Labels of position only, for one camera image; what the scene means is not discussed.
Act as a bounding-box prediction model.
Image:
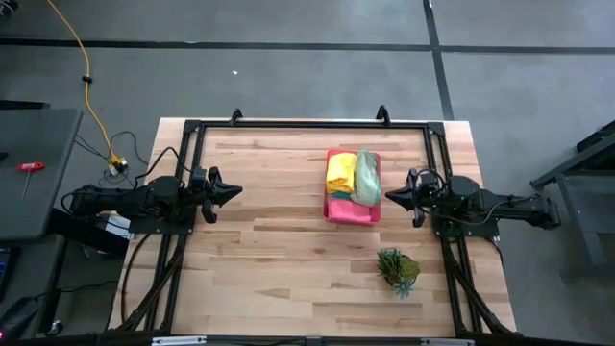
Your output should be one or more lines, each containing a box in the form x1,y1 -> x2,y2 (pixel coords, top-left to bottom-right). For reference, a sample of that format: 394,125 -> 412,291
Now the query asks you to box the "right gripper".
384,167 -> 442,230

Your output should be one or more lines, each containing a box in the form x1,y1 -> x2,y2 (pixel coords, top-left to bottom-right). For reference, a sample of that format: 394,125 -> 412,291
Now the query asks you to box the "white paper sheet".
98,213 -> 135,240

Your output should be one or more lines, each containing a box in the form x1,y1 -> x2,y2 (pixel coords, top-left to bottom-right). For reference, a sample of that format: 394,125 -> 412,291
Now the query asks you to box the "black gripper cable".
411,166 -> 513,227
134,146 -> 194,188

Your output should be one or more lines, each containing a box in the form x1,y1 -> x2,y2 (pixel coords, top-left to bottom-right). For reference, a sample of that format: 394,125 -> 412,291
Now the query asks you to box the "yellow extension cable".
45,0 -> 130,177

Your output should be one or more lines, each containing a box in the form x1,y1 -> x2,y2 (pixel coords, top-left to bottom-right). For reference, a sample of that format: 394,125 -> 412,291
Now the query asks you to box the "pink plastic bin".
322,148 -> 382,226

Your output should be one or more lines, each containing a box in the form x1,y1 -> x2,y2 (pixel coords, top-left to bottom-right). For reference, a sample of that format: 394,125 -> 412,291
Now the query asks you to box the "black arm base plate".
430,213 -> 501,239
127,210 -> 198,235

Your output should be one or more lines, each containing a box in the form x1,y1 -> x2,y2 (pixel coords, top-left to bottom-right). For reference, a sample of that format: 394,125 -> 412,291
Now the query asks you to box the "green towel with white label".
350,148 -> 383,208

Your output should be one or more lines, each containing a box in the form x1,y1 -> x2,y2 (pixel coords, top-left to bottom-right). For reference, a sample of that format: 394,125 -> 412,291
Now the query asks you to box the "grey desk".
0,108 -> 84,241

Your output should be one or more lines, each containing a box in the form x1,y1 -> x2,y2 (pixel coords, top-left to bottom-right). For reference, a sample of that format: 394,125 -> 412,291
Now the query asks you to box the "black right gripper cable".
411,166 -> 513,227

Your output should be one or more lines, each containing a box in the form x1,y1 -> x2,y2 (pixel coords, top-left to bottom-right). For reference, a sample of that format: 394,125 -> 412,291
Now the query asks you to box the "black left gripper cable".
134,146 -> 194,188

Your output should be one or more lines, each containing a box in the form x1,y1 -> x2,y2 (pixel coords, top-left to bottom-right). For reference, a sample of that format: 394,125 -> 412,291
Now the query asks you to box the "black computer mouse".
0,297 -> 42,340

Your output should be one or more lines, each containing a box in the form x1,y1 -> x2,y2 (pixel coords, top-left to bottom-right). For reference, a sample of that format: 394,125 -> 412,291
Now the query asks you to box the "dark grey metal table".
529,119 -> 615,281

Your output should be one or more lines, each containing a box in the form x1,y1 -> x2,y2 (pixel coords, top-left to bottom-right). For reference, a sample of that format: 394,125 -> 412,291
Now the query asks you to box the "red-handled hex key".
15,161 -> 47,201

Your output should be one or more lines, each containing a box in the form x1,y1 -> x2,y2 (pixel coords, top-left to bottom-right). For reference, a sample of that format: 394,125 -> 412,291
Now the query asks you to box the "potted succulent plant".
376,247 -> 422,300

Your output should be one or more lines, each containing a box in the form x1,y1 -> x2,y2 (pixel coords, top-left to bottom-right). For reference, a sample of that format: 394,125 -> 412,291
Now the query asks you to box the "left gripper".
190,165 -> 244,225

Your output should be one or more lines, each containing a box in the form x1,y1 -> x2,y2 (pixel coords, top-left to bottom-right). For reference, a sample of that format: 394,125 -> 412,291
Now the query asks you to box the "black aluminium table frame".
108,117 -> 518,346

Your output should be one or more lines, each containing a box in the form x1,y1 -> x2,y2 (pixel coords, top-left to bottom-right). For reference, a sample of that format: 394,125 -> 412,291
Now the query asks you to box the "yellow microfiber towel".
325,152 -> 358,195

